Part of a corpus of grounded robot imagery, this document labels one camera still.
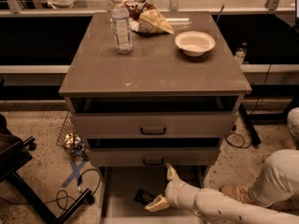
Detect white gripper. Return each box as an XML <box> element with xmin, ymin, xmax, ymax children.
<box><xmin>145</xmin><ymin>163</ymin><xmax>200</xmax><ymax>212</ymax></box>

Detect dark rxbar chocolate wrapper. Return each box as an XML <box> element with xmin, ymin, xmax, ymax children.
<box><xmin>134</xmin><ymin>189</ymin><xmax>155</xmax><ymax>205</ymax></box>

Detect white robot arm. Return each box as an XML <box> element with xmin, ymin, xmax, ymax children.
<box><xmin>145</xmin><ymin>163</ymin><xmax>299</xmax><ymax>224</ymax></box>

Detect open bottom drawer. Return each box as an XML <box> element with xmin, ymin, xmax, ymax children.
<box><xmin>98</xmin><ymin>166</ymin><xmax>207</xmax><ymax>224</ymax></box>

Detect grey drawer cabinet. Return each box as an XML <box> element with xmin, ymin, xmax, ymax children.
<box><xmin>58</xmin><ymin>10</ymin><xmax>252</xmax><ymax>224</ymax></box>

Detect tan shoe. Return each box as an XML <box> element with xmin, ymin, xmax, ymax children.
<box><xmin>220</xmin><ymin>185</ymin><xmax>270</xmax><ymax>208</ymax></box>

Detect black metal table leg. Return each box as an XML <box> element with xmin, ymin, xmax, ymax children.
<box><xmin>239</xmin><ymin>105</ymin><xmax>262</xmax><ymax>147</ymax></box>

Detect crumpled shiny wrapper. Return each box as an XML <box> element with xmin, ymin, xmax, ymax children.
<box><xmin>64</xmin><ymin>132</ymin><xmax>86</xmax><ymax>157</ymax></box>

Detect person leg light trousers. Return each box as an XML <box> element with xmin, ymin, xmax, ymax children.
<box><xmin>249</xmin><ymin>107</ymin><xmax>299</xmax><ymax>206</ymax></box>

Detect white paper bowl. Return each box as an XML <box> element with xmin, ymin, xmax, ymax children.
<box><xmin>175</xmin><ymin>31</ymin><xmax>216</xmax><ymax>57</ymax></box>

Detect small bottle behind cabinet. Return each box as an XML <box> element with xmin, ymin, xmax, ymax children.
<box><xmin>235</xmin><ymin>42</ymin><xmax>248</xmax><ymax>65</ymax></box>

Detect black chair base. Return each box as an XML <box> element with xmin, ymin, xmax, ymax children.
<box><xmin>0</xmin><ymin>113</ymin><xmax>95</xmax><ymax>224</ymax></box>

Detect yellow chip bag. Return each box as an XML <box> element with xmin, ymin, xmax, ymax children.
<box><xmin>138</xmin><ymin>9</ymin><xmax>174</xmax><ymax>35</ymax></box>

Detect clear plastic water bottle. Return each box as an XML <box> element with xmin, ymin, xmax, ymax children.
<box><xmin>111</xmin><ymin>0</ymin><xmax>133</xmax><ymax>54</ymax></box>

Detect brown snack bag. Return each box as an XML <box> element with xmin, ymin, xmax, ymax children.
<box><xmin>124</xmin><ymin>0</ymin><xmax>154</xmax><ymax>21</ymax></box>

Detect middle drawer with handle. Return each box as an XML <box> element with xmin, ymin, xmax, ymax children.
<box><xmin>87</xmin><ymin>147</ymin><xmax>220</xmax><ymax>166</ymax></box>

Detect drawer with handle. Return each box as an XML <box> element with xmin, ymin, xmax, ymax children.
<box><xmin>87</xmin><ymin>147</ymin><xmax>220</xmax><ymax>166</ymax></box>
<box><xmin>71</xmin><ymin>112</ymin><xmax>237</xmax><ymax>139</ymax></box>

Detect top drawer with handle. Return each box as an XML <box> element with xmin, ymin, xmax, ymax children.
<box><xmin>71</xmin><ymin>112</ymin><xmax>237</xmax><ymax>139</ymax></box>

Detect black cable right floor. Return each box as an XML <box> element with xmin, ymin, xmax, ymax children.
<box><xmin>224</xmin><ymin>124</ymin><xmax>253</xmax><ymax>149</ymax></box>

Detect wire mesh basket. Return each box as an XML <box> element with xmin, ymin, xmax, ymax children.
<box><xmin>56</xmin><ymin>113</ymin><xmax>75</xmax><ymax>147</ymax></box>

